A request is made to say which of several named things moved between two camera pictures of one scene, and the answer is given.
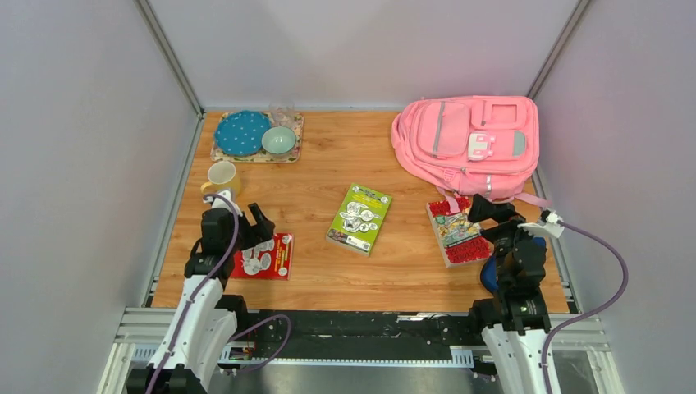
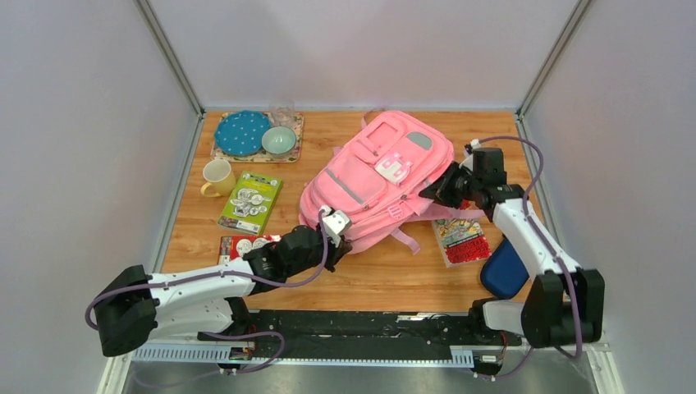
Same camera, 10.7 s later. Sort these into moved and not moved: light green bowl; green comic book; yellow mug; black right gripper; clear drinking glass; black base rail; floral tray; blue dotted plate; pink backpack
Moved: black right gripper; green comic book; pink backpack
Not moved: light green bowl; black base rail; clear drinking glass; floral tray; yellow mug; blue dotted plate
